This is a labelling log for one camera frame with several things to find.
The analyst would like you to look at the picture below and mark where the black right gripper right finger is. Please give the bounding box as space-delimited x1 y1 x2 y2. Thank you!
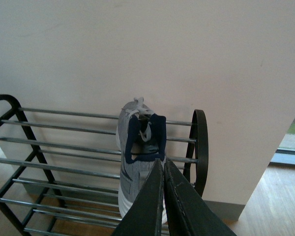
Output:
164 160 235 236

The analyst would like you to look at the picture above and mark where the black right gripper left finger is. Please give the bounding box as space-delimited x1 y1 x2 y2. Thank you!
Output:
112 159 164 236

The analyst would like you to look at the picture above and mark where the grey sneaker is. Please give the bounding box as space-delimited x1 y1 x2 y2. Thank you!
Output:
116 97 167 217

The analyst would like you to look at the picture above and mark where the black metal shoe rack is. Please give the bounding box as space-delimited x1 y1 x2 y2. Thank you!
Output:
0 94 208 236

